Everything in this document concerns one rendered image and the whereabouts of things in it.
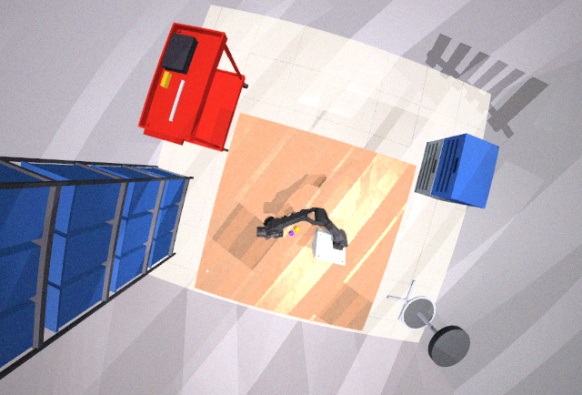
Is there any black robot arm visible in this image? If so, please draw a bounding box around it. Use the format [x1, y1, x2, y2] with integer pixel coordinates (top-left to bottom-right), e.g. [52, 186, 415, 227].
[256, 208, 348, 250]

